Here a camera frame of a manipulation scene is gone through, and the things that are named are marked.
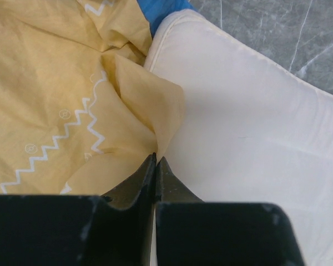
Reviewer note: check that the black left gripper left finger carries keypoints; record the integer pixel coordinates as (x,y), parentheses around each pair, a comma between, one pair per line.
(111,229)

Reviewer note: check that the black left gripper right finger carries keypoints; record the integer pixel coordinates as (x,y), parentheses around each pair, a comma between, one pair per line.
(190,231)

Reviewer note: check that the cream pillow with bear print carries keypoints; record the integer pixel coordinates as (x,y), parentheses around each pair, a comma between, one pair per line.
(252,131)

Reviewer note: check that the blue and yellow pillowcase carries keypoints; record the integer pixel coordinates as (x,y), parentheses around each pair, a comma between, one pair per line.
(78,111)

